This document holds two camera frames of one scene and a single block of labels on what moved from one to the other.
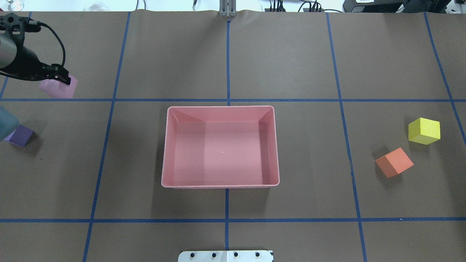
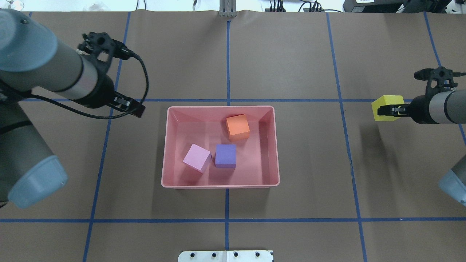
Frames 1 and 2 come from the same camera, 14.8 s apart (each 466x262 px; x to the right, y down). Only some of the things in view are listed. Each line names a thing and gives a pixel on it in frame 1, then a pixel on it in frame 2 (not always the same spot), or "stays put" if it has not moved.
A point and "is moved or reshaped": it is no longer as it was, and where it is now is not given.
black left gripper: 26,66 -> 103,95
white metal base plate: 226,256 stays put
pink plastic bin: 214,146 stays put
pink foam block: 58,90 is moved or reshaped
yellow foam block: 424,131 -> 386,100
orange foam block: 394,163 -> 237,127
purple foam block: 20,136 is moved or reshaped
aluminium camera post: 227,8 stays put
